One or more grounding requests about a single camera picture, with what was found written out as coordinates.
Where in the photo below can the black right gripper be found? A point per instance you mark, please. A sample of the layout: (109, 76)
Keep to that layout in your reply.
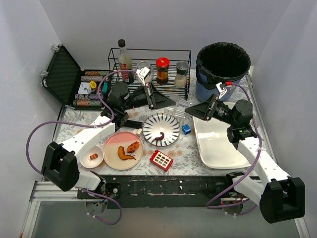
(211, 108)

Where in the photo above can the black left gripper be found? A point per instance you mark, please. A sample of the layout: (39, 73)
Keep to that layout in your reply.
(151, 96)

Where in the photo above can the clear plastic cup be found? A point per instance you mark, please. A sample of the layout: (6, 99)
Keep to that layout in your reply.
(178, 110)

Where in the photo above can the glass salt grinder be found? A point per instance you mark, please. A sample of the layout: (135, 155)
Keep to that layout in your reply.
(181, 74)

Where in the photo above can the red lid chili sauce jar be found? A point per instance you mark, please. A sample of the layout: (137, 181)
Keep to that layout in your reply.
(162, 66)

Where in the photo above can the round glass jar with powder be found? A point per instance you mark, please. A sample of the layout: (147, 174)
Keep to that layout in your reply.
(143, 64)

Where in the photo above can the dark sauce glass bottle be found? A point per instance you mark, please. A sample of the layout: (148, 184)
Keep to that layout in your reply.
(125, 62)

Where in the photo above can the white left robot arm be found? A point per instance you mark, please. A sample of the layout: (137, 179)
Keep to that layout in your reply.
(60, 164)

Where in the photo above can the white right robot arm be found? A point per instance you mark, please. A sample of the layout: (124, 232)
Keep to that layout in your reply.
(279, 196)

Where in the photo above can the blue striped white plate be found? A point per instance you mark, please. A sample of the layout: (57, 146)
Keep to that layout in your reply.
(161, 122)

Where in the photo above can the blue toy brick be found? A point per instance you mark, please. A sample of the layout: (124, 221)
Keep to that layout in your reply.
(186, 129)

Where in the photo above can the black rhinestone microphone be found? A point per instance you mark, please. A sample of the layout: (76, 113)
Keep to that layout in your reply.
(133, 124)

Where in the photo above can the dark red chili pepper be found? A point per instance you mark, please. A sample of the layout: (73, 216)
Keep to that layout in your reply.
(161, 137)

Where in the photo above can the white rectangular basin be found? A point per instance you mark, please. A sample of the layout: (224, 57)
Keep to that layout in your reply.
(215, 150)

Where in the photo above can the blue bin with black bag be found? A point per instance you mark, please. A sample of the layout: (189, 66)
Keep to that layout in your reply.
(219, 62)

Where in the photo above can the teal card box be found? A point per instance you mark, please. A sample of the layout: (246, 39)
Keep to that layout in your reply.
(105, 88)

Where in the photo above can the red orange food piece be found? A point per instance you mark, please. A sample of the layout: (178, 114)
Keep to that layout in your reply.
(133, 147)

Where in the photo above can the red toy window block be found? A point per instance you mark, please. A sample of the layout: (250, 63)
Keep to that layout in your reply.
(161, 160)

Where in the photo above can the pink white plate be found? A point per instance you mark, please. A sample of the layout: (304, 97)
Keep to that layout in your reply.
(111, 146)

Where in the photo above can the orange food slice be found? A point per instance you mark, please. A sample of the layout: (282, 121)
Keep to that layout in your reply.
(122, 155)

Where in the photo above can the yellow dealer chip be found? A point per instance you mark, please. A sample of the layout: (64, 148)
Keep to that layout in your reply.
(93, 84)

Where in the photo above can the red tan poker chip stack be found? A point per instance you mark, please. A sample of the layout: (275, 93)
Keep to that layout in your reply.
(96, 72)

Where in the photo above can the purple poker chip stack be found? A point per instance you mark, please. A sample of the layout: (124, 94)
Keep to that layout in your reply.
(96, 79)

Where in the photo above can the blue yellow poker chip stack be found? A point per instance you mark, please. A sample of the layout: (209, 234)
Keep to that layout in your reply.
(86, 97)

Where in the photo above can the black poker chip case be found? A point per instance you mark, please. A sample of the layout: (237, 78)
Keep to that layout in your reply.
(63, 80)

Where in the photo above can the small sausage piece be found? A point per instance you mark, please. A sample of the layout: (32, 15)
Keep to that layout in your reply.
(94, 156)

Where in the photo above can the small white bowl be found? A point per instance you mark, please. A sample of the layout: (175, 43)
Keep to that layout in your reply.
(87, 162)

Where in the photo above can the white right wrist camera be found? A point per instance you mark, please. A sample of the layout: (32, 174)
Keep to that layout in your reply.
(224, 90)

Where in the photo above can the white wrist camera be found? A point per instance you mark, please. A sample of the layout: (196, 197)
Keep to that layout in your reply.
(224, 90)
(144, 75)

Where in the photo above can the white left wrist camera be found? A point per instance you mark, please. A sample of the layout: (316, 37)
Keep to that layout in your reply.
(144, 75)

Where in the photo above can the black wire rack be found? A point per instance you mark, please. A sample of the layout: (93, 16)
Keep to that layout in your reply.
(174, 56)

